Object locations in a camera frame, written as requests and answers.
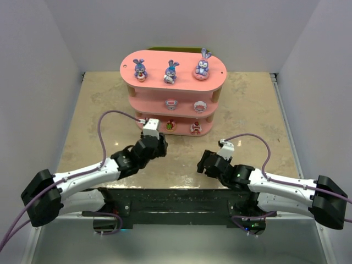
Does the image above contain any round pink flower toy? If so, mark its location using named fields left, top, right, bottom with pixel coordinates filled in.
left=165, top=119, right=176, bottom=132

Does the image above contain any red white strawberry toy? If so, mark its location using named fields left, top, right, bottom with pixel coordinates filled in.
left=190, top=121, right=202, bottom=135

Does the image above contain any pink pig toy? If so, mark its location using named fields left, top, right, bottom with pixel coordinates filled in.
left=164, top=99, right=178, bottom=111

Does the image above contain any pink white toy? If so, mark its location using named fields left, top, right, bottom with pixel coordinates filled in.
left=193, top=101, right=207, bottom=113

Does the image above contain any purple bunny with bottle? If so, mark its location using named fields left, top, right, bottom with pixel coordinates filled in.
left=163, top=59, right=179, bottom=84

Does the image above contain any purple bunny with cupcake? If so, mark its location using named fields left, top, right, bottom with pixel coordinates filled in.
left=133, top=59, right=148, bottom=82

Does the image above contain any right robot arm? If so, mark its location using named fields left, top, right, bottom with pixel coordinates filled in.
left=197, top=150, right=348, bottom=230

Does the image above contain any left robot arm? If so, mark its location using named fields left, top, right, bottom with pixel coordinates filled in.
left=21, top=133, right=168, bottom=227

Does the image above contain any pink three-tier shelf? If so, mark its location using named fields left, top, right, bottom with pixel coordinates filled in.
left=120, top=50, right=227, bottom=136

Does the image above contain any green board behind shelf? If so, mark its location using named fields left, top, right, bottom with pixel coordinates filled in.
left=147, top=47, right=202, bottom=53

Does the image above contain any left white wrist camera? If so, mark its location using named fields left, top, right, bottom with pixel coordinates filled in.
left=139, top=118, right=160, bottom=139

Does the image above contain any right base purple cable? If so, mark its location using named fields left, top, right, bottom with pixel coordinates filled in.
left=230, top=211, right=277, bottom=238

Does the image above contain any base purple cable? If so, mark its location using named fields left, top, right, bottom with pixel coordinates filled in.
left=93, top=212, right=123, bottom=237
left=230, top=211, right=277, bottom=238

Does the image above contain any black base frame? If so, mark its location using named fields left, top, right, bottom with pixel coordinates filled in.
left=82, top=188, right=276, bottom=233

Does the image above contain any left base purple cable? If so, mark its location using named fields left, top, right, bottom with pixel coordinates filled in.
left=93, top=212, right=123, bottom=237

